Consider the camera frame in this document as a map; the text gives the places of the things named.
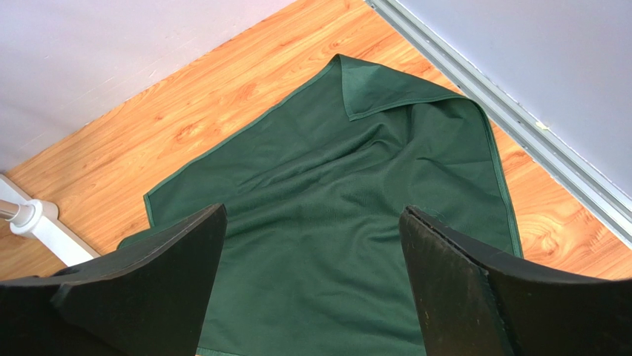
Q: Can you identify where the dark green cloth napkin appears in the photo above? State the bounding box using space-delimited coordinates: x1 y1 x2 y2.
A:
144 55 522 355

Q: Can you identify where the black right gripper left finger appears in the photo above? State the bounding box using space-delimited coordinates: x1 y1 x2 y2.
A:
1 204 227 355

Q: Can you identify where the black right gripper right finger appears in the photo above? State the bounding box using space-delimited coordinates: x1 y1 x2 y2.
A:
399 206 631 355

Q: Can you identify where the white metal clothes rack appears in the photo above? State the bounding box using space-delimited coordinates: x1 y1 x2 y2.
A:
1 175 100 266

